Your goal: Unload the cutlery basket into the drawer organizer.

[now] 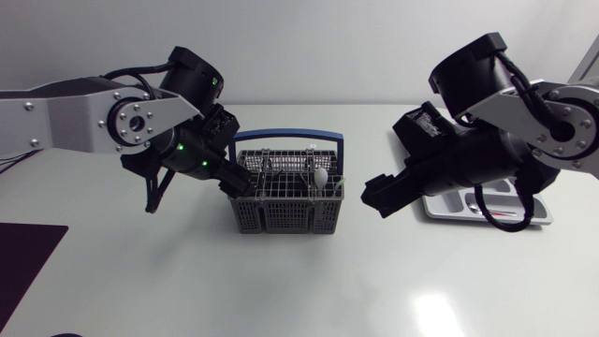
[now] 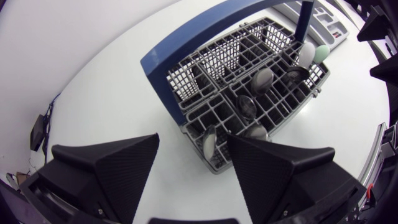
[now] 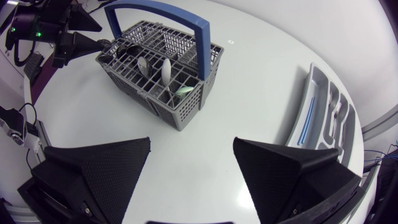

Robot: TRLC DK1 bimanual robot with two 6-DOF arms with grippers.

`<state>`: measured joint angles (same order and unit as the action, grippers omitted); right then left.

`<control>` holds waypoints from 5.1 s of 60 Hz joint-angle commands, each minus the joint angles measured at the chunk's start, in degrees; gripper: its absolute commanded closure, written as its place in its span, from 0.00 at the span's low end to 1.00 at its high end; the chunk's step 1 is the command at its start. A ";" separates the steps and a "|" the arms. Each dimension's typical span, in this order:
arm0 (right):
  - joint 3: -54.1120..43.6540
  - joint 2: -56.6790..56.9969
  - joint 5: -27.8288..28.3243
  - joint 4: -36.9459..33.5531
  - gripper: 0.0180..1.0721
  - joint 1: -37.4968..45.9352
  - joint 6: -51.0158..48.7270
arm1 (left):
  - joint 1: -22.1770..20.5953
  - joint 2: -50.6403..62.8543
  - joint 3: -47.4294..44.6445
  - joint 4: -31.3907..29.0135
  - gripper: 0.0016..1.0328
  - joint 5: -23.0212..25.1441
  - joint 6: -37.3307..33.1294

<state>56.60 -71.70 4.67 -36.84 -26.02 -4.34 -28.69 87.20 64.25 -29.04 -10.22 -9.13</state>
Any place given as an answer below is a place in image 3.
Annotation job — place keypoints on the steel spoon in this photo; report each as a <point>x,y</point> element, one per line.
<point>143,66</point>

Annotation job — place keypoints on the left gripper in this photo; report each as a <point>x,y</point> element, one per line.
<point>54,18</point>

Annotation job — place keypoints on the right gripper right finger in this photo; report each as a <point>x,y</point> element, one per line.
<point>280,177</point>

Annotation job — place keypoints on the white plastic spoon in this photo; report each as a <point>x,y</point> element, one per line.
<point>166,73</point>

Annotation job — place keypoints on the grey cutlery basket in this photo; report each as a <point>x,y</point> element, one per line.
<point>161,59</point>

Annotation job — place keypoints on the grey cutlery tray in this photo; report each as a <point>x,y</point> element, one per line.
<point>323,115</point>

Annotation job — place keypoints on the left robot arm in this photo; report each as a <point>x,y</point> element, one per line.
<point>23,26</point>

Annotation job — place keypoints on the black plastic spoon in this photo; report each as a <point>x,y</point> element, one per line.
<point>133,50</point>

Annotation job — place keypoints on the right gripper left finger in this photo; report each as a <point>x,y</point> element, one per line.
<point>102,174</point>

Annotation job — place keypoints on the blue plastic stick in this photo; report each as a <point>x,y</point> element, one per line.
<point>306,120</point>

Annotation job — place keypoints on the pale green plastic spoon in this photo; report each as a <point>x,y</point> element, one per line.
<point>184,91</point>

